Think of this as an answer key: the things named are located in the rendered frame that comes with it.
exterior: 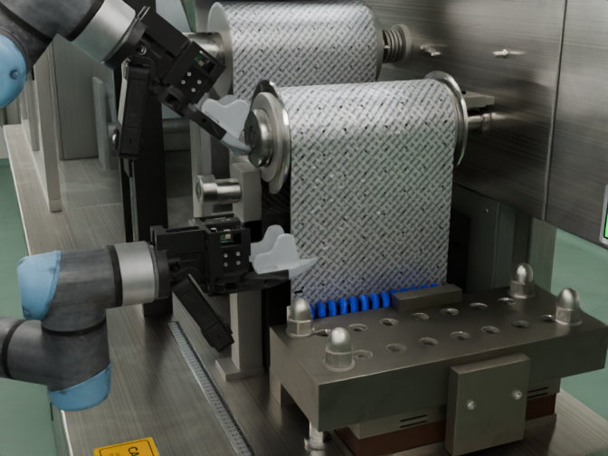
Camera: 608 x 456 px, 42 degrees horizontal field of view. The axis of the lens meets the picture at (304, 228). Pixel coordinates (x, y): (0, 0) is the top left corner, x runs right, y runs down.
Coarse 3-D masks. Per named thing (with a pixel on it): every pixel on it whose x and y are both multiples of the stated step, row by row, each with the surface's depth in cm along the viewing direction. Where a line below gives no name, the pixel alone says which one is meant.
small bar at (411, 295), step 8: (424, 288) 107; (432, 288) 107; (440, 288) 107; (448, 288) 107; (456, 288) 107; (392, 296) 105; (400, 296) 104; (408, 296) 104; (416, 296) 104; (424, 296) 105; (432, 296) 105; (440, 296) 106; (448, 296) 106; (456, 296) 107; (392, 304) 106; (400, 304) 104; (408, 304) 104; (416, 304) 105; (424, 304) 105; (432, 304) 106; (440, 304) 106
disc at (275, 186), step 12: (264, 84) 102; (252, 96) 107; (276, 96) 98; (288, 120) 97; (288, 132) 96; (288, 144) 97; (288, 156) 97; (288, 168) 98; (264, 180) 106; (276, 180) 102; (276, 192) 103
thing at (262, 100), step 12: (264, 96) 101; (252, 108) 106; (264, 108) 101; (276, 108) 99; (276, 120) 98; (456, 120) 107; (276, 132) 98; (456, 132) 107; (276, 144) 99; (276, 156) 99; (264, 168) 104; (276, 168) 100
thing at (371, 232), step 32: (320, 192) 101; (352, 192) 103; (384, 192) 105; (416, 192) 107; (448, 192) 109; (320, 224) 103; (352, 224) 104; (384, 224) 106; (416, 224) 108; (448, 224) 110; (320, 256) 104; (352, 256) 106; (384, 256) 108; (416, 256) 110; (320, 288) 106; (352, 288) 107; (384, 288) 109
